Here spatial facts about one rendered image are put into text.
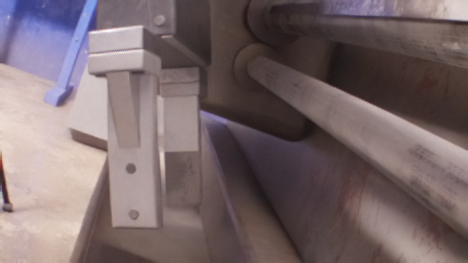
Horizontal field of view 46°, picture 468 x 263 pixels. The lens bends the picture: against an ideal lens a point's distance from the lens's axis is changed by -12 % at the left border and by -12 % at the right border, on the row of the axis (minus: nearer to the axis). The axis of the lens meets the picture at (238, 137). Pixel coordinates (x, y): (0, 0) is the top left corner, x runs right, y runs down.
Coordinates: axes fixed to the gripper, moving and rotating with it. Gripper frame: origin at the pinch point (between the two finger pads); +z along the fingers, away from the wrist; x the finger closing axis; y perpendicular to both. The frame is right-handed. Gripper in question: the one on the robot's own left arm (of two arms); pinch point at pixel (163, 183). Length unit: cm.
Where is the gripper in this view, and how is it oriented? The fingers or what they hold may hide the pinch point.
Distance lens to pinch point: 39.0
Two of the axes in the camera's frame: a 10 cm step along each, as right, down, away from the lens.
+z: 0.4, 10.0, -0.2
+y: 9.9, -0.4, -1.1
